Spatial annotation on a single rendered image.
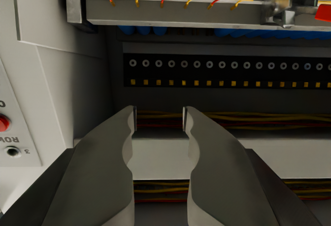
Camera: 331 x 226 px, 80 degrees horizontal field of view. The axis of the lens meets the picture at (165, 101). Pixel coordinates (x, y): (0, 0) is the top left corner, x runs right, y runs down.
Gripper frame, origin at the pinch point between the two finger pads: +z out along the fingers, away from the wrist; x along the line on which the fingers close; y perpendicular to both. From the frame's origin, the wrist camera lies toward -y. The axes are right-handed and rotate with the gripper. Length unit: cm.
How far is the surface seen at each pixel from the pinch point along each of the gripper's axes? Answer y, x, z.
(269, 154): 8.5, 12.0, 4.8
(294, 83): 6.2, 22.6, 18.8
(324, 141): 7.1, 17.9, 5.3
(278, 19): -5.0, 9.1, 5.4
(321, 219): 31.9, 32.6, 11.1
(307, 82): 6.1, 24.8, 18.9
